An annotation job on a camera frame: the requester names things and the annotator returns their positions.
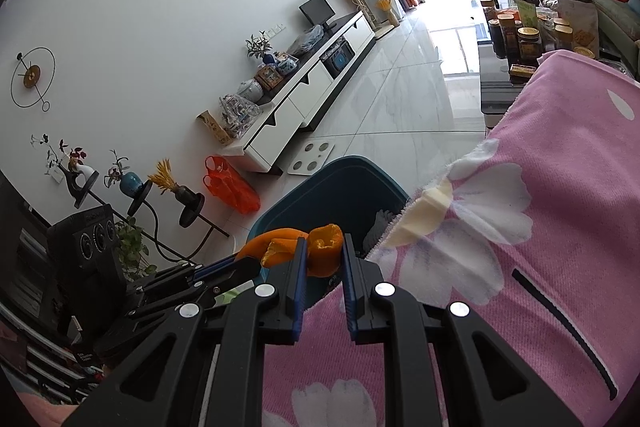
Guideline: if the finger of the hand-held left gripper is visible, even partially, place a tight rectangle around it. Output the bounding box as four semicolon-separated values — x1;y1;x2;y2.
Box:
125;279;236;323
127;254;263;295

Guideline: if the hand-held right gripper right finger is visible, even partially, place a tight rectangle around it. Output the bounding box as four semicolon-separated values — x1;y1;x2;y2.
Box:
341;234;583;427

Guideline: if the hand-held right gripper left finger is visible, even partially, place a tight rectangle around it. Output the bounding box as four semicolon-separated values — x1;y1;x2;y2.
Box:
62;237;308;427

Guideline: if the green clear snack wrapper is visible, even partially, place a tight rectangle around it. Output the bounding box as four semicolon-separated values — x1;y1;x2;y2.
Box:
212;281;257;308

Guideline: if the orange snack packet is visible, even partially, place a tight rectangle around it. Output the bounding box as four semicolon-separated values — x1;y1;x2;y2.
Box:
239;223;346;279

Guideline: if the blue trash bin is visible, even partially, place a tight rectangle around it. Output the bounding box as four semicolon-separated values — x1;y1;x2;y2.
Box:
247;155;411;308

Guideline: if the person's left forearm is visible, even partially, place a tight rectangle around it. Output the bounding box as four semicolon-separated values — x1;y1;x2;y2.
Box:
12;392;83;427

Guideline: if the green leafy potted plant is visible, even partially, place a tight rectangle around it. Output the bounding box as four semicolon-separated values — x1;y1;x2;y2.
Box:
115;217;157;283

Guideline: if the black three-tier plant stand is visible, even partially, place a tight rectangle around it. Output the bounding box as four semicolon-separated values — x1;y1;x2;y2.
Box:
67;169;231;268

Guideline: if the blue vase with plant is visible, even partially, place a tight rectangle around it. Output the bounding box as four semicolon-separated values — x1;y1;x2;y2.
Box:
104;150;146;196

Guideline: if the orange plastic bag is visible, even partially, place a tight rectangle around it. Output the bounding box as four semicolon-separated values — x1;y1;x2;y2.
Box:
202;155;261;215

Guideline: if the black vase with yellow wheat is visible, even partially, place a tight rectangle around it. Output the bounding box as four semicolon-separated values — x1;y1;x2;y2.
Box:
147;159;193;208

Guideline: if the white vase with red flowers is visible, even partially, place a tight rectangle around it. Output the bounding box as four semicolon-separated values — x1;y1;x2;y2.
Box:
30;134;96;180

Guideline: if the grey slatted rack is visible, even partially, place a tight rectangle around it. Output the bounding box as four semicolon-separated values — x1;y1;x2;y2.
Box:
0;307;101;403

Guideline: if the beige paper box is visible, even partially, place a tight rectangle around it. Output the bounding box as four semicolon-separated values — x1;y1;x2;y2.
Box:
196;109;233;145

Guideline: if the white board with holes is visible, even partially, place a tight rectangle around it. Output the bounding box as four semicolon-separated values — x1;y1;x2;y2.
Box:
287;139;335;175

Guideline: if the clear bag of items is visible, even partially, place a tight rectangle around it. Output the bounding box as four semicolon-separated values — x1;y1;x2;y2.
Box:
220;94;261;138

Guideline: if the white porcelain jar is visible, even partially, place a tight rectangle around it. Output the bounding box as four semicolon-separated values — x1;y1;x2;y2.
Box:
237;79;263;102

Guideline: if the white TV cabinet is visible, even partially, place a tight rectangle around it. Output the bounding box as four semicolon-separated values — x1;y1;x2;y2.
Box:
222;9;377;174

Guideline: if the decorative patterned box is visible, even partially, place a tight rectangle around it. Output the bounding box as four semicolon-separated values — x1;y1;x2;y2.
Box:
255;64;283;90

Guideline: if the black cabinet appliance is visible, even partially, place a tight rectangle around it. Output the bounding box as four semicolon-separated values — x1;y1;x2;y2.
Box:
320;39;356;75

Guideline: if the grey plastic bag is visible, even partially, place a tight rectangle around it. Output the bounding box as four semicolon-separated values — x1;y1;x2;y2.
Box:
290;25;323;55

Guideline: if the pink printed blanket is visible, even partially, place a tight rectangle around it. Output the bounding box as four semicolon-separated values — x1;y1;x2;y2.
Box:
262;49;640;427

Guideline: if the black monitor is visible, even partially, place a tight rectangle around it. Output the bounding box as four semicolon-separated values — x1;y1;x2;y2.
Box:
299;0;336;32

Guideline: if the cluster of food jars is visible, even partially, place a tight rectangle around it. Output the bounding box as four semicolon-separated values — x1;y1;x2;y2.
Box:
480;0;573;80

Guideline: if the green packet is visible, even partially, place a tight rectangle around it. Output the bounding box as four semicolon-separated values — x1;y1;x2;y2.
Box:
515;0;538;30

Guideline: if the beige snack bag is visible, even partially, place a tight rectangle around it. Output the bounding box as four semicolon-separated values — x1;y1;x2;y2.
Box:
557;0;601;58

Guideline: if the green sofa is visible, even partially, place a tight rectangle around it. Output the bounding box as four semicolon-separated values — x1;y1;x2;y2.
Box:
590;0;640;45

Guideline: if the round black wall clock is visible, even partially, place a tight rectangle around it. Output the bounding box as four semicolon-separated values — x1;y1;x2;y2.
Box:
11;47;56;112

